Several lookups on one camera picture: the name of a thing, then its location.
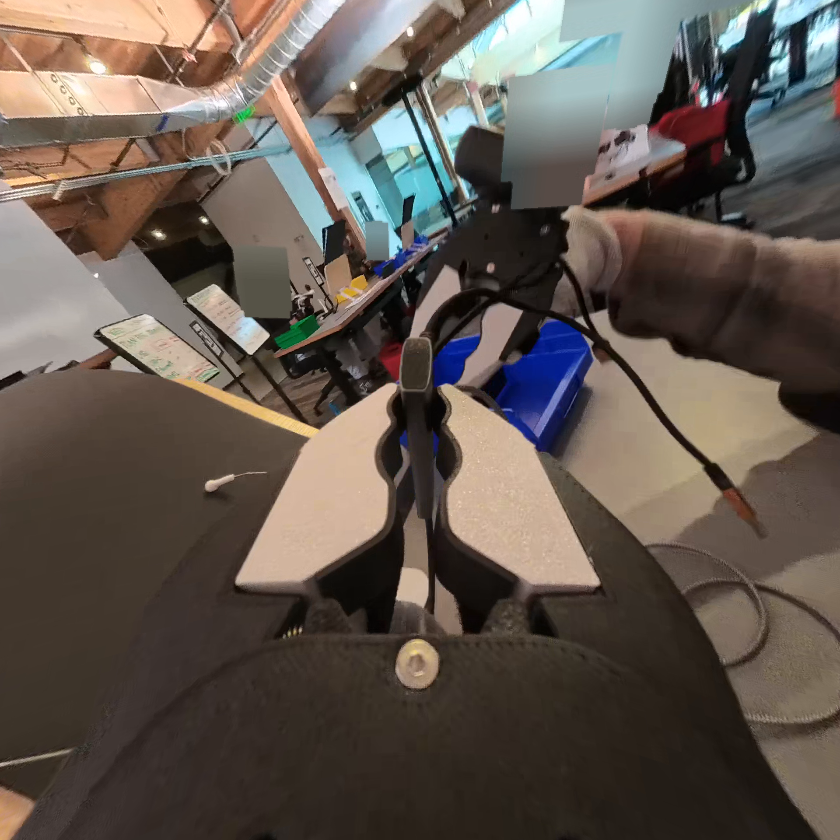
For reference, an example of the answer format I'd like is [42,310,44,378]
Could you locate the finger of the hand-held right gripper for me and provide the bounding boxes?
[460,300,546,392]
[411,267,463,345]

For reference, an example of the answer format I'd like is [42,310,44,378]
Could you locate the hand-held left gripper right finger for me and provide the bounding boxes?
[434,385,602,618]

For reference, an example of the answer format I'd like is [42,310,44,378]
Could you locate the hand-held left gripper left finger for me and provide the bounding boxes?
[237,385,401,618]

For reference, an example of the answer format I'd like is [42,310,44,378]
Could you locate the grey usb hub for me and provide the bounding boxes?
[398,338,442,526]

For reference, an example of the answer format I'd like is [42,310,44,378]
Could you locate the black cable with orange plug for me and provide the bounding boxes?
[427,256,765,536]

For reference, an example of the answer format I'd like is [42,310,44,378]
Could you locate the grey braided cable silver plug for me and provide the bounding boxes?
[644,541,840,729]

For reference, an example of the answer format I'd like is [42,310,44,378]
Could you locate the person's right hand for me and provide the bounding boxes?
[552,208,628,319]

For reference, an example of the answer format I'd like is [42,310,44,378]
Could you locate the blue plastic bin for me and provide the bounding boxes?
[434,322,594,454]

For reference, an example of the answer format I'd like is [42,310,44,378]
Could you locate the background office desk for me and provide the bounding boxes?
[273,230,454,401]

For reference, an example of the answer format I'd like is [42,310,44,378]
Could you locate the green box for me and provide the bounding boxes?
[276,315,322,349]

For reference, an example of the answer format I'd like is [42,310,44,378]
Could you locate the white flip chart board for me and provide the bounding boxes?
[188,285,270,355]
[99,313,221,384]

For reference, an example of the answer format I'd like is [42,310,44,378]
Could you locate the red black office chair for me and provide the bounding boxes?
[657,11,775,217]

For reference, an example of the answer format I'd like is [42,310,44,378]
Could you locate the wooden beam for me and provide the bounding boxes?
[256,73,368,257]

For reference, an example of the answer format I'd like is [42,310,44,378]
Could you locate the silver ceiling duct pipes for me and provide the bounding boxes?
[0,0,345,148]

